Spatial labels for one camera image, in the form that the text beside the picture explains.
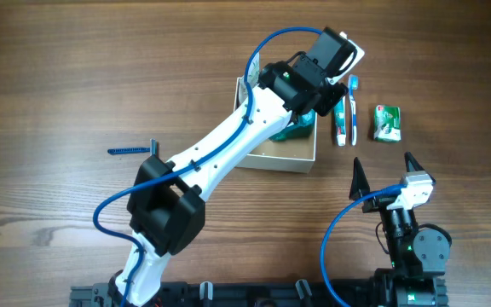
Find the green white soap pack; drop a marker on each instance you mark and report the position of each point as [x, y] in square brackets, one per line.
[387, 124]

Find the blue white toothbrush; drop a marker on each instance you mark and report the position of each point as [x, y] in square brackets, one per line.
[353, 84]

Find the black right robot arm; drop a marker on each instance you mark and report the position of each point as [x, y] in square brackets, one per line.
[418, 252]

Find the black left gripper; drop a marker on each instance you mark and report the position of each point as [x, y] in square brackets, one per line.
[332, 96]

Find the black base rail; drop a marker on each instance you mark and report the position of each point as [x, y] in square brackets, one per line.
[301, 293]

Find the blue mouthwash bottle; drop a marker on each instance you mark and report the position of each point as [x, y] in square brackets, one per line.
[302, 128]

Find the blue white toothpaste tube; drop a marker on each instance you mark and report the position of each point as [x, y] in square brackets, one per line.
[340, 122]

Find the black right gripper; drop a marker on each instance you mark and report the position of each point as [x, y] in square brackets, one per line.
[360, 186]

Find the white open box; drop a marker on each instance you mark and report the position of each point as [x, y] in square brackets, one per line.
[288, 160]

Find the blue disposable razor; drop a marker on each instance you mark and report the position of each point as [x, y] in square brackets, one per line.
[151, 149]

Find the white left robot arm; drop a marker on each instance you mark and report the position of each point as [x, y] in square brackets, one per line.
[167, 201]

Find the white leaf-print tube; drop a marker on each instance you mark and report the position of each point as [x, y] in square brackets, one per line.
[252, 78]

